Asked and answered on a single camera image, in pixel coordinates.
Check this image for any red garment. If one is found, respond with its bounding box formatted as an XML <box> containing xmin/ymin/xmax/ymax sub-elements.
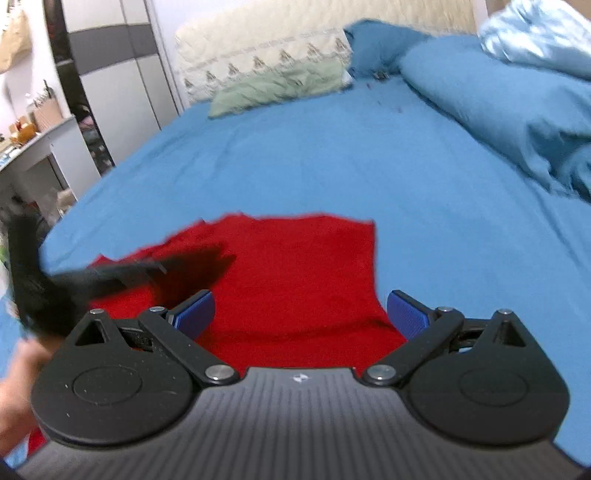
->
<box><xmin>27</xmin><ymin>211</ymin><xmax>409</xmax><ymax>455</ymax></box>

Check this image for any person's left hand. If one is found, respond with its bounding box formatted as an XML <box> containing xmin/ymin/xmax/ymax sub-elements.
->
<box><xmin>1</xmin><ymin>338</ymin><xmax>52</xmax><ymax>458</ymax></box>

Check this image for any blue bed sheet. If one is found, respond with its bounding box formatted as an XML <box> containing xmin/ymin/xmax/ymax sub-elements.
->
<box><xmin>41</xmin><ymin>77</ymin><xmax>590</xmax><ymax>463</ymax></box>

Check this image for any white desk shelf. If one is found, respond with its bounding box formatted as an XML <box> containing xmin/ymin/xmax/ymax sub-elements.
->
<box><xmin>1</xmin><ymin>115</ymin><xmax>100</xmax><ymax>205</ymax></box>

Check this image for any cardboard box on desk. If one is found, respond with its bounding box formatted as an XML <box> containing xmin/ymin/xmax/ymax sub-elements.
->
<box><xmin>33</xmin><ymin>98</ymin><xmax>63</xmax><ymax>133</ymax></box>

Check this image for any blue rolled duvet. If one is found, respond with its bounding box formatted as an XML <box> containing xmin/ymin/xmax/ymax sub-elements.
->
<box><xmin>399</xmin><ymin>35</ymin><xmax>590</xmax><ymax>200</ymax></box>

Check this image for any white grey wardrobe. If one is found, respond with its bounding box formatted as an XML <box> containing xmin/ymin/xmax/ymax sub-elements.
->
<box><xmin>43</xmin><ymin>1</ymin><xmax>180</xmax><ymax>167</ymax></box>

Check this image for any cream patterned pillow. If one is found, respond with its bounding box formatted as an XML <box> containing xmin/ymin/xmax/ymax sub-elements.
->
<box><xmin>175</xmin><ymin>28</ymin><xmax>353</xmax><ymax>104</ymax></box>

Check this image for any green pillow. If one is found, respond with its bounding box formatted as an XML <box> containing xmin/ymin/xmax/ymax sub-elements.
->
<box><xmin>208</xmin><ymin>58</ymin><xmax>353</xmax><ymax>119</ymax></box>

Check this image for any dark blue pillow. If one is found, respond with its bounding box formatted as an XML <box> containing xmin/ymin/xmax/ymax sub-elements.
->
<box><xmin>344</xmin><ymin>19</ymin><xmax>432</xmax><ymax>80</ymax></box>

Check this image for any cream quilted headboard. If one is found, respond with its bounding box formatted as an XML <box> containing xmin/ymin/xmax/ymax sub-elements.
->
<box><xmin>174</xmin><ymin>0</ymin><xmax>477</xmax><ymax>63</ymax></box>

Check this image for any light blue satin blanket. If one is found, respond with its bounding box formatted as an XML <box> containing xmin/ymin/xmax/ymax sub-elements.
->
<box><xmin>478</xmin><ymin>0</ymin><xmax>591</xmax><ymax>80</ymax></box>

